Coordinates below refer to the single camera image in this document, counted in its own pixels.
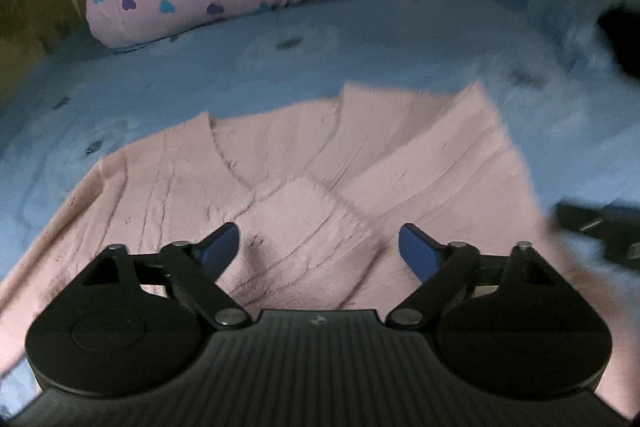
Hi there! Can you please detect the blue dandelion bed sheet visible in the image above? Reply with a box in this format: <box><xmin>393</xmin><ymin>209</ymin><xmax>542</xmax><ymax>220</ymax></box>
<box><xmin>1</xmin><ymin>0</ymin><xmax>639</xmax><ymax>271</ymax></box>

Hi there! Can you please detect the black clothing on pillow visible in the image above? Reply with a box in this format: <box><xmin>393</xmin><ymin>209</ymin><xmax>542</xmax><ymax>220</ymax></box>
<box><xmin>597</xmin><ymin>4</ymin><xmax>640</xmax><ymax>80</ymax></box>

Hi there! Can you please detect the pink knit cardigan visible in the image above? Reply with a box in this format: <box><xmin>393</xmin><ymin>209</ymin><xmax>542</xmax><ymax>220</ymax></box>
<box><xmin>1</xmin><ymin>84</ymin><xmax>624</xmax><ymax>426</ymax></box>

